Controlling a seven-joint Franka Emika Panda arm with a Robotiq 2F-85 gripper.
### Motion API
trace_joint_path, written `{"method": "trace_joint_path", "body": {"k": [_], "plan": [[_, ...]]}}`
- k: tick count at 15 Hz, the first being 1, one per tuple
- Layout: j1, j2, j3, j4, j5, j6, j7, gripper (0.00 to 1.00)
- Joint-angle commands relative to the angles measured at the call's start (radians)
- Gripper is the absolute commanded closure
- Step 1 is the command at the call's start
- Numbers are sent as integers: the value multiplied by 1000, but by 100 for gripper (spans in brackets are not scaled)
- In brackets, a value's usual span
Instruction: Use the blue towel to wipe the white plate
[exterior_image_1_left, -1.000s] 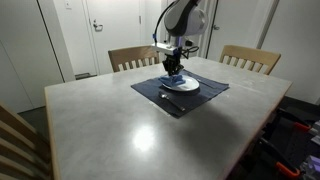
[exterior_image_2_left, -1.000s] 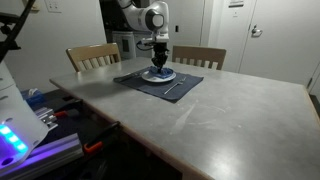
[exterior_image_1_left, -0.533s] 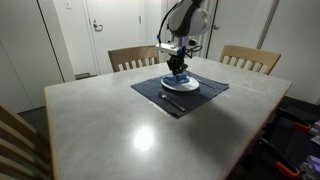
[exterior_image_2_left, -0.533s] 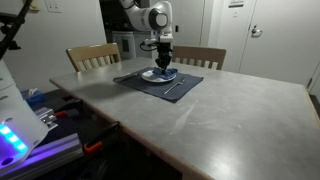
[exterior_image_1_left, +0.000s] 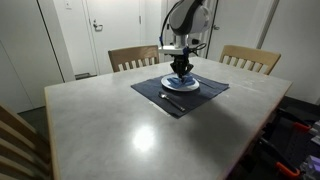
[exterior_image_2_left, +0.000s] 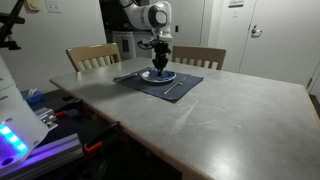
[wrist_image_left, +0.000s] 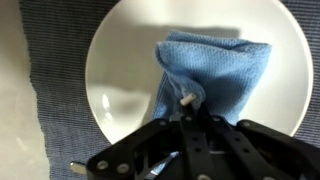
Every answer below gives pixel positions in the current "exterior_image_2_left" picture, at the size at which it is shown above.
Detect thick black cable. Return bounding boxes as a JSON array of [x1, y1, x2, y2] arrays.
[[0, 0, 27, 39]]

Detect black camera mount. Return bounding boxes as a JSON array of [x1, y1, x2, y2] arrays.
[[0, 23, 22, 51]]

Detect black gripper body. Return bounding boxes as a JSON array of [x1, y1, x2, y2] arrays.
[[153, 40, 170, 55]]

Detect aluminium extrusion rail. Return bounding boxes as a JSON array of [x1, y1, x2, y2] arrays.
[[0, 132, 84, 180]]

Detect silver lever door handle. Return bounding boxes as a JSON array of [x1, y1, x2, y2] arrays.
[[250, 24, 264, 38]]

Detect white round plate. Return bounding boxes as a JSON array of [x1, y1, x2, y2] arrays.
[[140, 68, 177, 84]]

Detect white door with lever handle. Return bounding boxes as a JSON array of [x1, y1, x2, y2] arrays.
[[239, 0, 320, 87]]

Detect silver metal table knife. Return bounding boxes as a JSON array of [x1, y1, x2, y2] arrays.
[[162, 78, 186, 95]]

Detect silver metal fork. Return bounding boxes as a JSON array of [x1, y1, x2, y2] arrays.
[[118, 71, 141, 83]]

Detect blue tissue box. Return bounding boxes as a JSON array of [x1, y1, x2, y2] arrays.
[[20, 87, 47, 108]]

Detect white robot base blue lights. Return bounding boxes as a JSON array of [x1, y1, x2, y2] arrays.
[[0, 54, 50, 177]]

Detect black stereo camera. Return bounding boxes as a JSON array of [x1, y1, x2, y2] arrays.
[[0, 12, 26, 25]]

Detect wall sign with dark band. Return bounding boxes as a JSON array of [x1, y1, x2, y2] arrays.
[[228, 0, 245, 9]]

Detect wooden slat-back chair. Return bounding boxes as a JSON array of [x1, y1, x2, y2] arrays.
[[171, 45, 228, 71], [65, 42, 122, 73]]

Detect dark blue fabric placemat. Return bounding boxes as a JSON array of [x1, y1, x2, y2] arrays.
[[112, 66, 205, 104]]

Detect white kitchen appliance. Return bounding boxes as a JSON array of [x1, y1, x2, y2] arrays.
[[111, 30, 137, 62]]

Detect beige wall thermostat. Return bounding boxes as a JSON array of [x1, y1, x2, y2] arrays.
[[22, 0, 41, 13]]

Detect silver aluminium blocks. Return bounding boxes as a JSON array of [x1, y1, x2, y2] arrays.
[[33, 106, 59, 134]]

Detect blue cloth towel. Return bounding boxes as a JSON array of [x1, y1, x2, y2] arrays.
[[145, 68, 174, 82]]

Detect black bar clamp orange handle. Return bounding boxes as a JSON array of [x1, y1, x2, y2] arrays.
[[82, 120, 122, 155], [52, 99, 84, 120]]

